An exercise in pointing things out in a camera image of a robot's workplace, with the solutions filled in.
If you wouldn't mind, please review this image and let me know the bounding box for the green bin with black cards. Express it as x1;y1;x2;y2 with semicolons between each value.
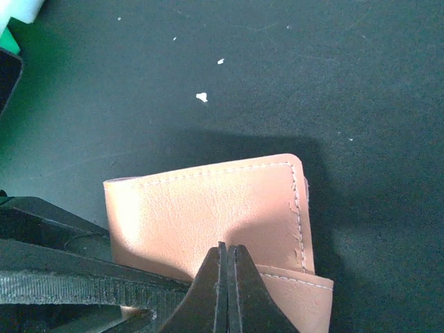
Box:
0;13;20;56

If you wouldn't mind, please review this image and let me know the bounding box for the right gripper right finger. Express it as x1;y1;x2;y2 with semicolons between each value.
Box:
228;245;298;332

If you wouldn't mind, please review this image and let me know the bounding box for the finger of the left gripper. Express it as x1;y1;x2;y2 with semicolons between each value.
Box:
1;196;111;260
1;239;189;307

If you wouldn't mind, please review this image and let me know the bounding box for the pink leather card holder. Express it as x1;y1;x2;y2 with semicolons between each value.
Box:
103;154;334;332

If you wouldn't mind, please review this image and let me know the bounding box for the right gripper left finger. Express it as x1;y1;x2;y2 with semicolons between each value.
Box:
160;242;228;333

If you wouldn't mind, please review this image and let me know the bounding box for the white bin with blue cards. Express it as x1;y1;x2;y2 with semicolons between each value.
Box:
1;0;44;26

